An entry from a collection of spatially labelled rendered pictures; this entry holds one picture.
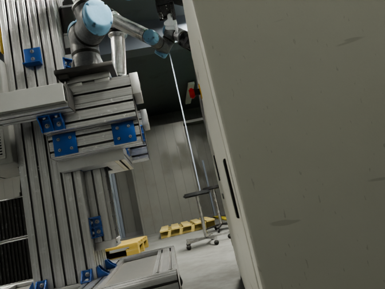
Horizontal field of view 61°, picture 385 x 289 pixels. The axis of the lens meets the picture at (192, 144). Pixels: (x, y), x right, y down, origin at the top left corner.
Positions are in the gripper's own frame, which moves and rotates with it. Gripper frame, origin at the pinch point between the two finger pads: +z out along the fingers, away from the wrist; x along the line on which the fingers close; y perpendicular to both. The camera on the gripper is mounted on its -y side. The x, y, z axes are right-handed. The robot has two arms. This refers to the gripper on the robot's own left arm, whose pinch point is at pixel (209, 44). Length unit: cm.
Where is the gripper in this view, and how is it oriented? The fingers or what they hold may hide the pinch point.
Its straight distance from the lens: 178.4
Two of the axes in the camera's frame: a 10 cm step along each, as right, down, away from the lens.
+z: 6.5, 4.8, -5.9
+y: -5.3, 8.4, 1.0
